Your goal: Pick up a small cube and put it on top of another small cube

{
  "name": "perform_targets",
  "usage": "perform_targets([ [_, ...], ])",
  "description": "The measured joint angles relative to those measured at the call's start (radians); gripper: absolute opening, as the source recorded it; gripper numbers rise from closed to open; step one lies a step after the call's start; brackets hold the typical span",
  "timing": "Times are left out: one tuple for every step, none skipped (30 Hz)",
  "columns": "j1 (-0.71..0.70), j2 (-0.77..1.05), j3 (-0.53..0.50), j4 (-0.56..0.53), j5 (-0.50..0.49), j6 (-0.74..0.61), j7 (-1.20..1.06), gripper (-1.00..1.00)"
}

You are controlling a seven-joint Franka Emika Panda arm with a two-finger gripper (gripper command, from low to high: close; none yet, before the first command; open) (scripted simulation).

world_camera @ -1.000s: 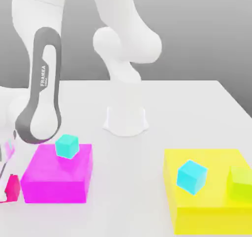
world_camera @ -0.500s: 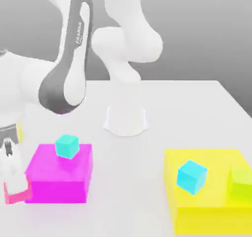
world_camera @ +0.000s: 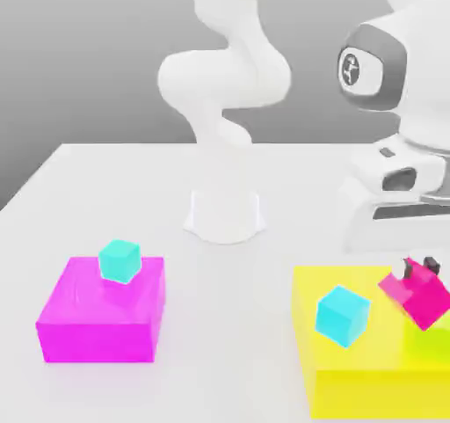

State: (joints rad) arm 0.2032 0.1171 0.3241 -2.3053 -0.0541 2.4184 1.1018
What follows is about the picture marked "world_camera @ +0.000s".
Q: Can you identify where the small pink cube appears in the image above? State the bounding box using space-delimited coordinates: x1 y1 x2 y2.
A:
377 257 450 332

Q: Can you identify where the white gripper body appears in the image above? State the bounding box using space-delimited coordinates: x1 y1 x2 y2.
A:
341 178 450 256

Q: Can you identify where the large magenta box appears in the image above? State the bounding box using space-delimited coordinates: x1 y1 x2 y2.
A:
34 255 167 365

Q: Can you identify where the large yellow box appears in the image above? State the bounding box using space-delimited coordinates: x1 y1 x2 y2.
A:
292 265 450 421

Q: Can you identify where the small turquoise cube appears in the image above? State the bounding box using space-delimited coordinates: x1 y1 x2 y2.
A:
98 238 143 286

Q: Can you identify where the small cyan cube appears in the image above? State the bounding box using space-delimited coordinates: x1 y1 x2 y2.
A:
314 284 373 349

